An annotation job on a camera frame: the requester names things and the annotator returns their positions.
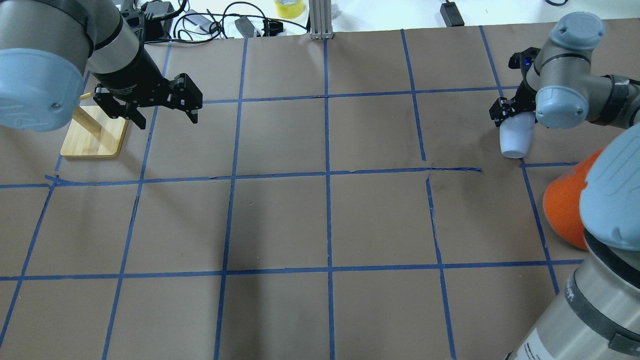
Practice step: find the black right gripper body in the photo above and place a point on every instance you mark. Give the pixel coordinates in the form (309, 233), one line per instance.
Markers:
(526, 94)

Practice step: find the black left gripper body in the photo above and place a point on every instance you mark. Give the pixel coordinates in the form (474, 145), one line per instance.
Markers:
(131, 73)

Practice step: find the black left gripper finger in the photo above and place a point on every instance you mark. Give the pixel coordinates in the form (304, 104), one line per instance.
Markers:
(129, 112)
(186, 96)

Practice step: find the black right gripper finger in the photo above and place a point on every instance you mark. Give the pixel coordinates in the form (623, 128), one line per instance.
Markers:
(504, 109)

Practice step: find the light blue plastic cup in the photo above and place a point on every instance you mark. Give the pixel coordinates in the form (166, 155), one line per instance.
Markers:
(516, 135)

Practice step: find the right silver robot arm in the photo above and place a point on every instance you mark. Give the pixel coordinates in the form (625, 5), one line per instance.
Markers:
(596, 316)

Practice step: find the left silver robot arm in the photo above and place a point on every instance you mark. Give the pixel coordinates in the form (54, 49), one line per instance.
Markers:
(47, 46)

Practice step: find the wooden cup rack stand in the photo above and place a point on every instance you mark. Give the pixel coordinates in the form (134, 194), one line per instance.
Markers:
(93, 134)

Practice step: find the black power adapter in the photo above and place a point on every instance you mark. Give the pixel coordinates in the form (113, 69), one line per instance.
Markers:
(451, 14)

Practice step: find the orange soda can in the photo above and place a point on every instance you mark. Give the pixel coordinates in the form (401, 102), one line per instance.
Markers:
(560, 202)

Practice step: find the yellow tape roll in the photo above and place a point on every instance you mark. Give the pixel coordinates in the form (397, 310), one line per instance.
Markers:
(289, 9)

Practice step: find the aluminium frame post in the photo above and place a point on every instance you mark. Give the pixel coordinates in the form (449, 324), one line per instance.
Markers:
(320, 19)

